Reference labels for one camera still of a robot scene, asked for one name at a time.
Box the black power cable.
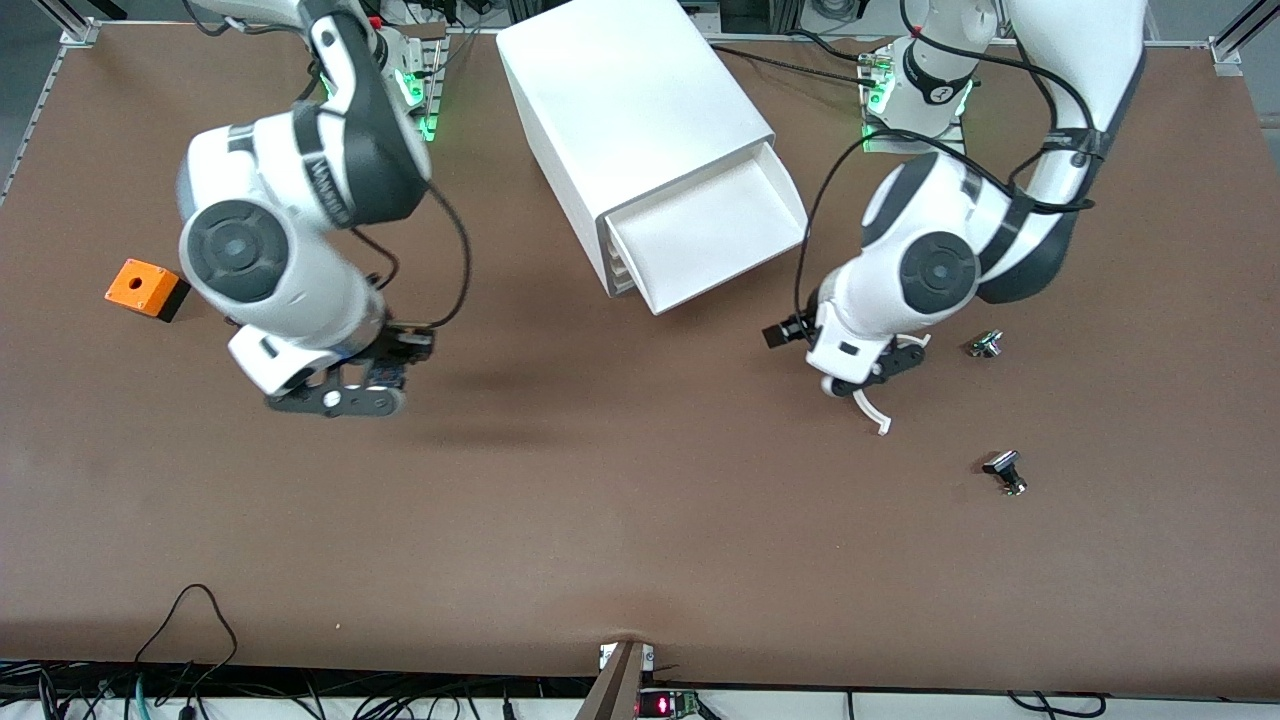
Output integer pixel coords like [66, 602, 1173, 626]
[705, 28, 886, 89]

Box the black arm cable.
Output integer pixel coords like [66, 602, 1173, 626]
[345, 180, 472, 331]
[795, 0, 1111, 321]

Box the small device with red display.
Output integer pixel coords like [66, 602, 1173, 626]
[638, 688, 703, 719]

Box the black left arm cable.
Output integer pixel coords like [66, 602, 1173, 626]
[795, 0, 1111, 321]

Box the looped black cable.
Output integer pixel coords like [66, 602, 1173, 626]
[133, 584, 241, 720]

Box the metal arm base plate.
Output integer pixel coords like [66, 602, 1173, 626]
[395, 25, 448, 143]
[860, 40, 969, 156]

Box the short black cable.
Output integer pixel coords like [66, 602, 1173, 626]
[1005, 690, 1106, 719]

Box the white drawer cabinet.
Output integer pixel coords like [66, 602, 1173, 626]
[495, 0, 777, 299]

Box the tangled black cable bundle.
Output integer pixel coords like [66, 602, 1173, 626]
[0, 660, 601, 720]

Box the black switch with white face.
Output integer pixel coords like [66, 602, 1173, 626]
[982, 450, 1028, 497]

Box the brown wooden post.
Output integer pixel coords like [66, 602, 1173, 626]
[575, 640, 646, 720]

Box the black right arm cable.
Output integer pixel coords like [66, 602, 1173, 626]
[345, 180, 472, 331]

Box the white semicircular plastic bracket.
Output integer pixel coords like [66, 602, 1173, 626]
[850, 333, 933, 438]

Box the orange box with hole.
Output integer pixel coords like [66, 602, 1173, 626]
[104, 258, 192, 324]

